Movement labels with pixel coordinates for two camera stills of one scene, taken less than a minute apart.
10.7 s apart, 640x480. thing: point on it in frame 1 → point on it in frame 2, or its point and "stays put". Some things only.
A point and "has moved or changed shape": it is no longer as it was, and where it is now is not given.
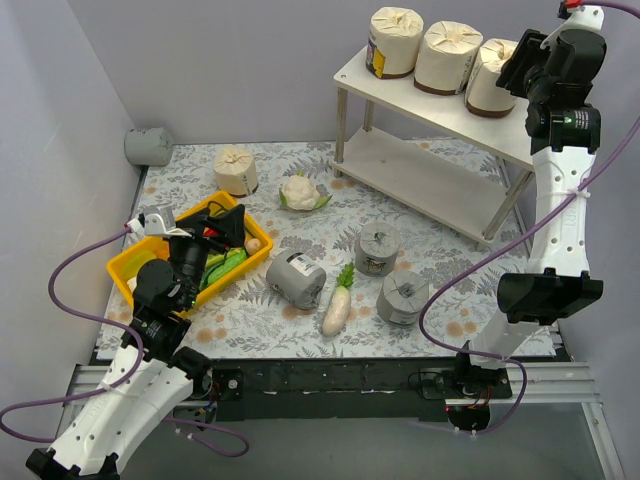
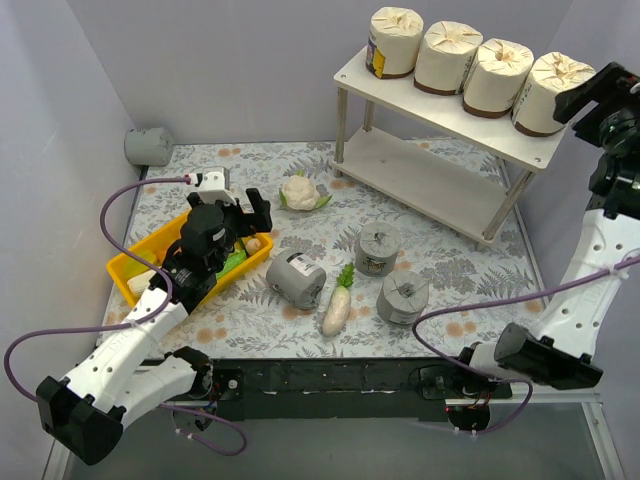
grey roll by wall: x=151 y=147 stays put
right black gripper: x=516 y=64 → x=593 y=93
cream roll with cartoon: x=483 y=96 stays put
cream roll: x=236 y=171 has moved or changed shape
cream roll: x=395 y=35 stays put
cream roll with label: x=445 y=57 stays put
